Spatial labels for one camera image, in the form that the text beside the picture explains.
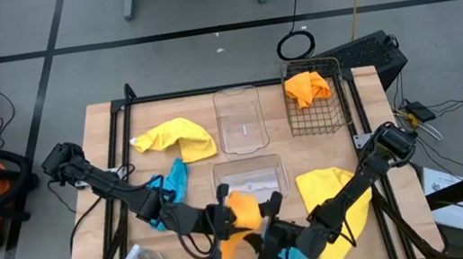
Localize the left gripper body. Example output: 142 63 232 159
199 183 242 259

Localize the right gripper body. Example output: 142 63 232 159
247 187 310 259

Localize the orange microfiber towel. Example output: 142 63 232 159
282 67 334 112
210 187 269 259

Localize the yellow microfiber towel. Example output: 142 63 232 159
128 112 220 171
294 161 382 259

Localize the clear plastic bin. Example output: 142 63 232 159
210 152 293 210
210 83 272 159

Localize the white paper sheet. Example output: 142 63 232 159
420 162 463 238

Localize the black power adapter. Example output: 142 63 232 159
404 98 438 126

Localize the black computer tower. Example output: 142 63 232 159
312 26 413 101

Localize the wire mesh basket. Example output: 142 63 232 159
278 53 356 140

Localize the black metal table frame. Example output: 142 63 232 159
43 41 453 259

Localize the black coiled cable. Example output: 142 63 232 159
269 0 318 64

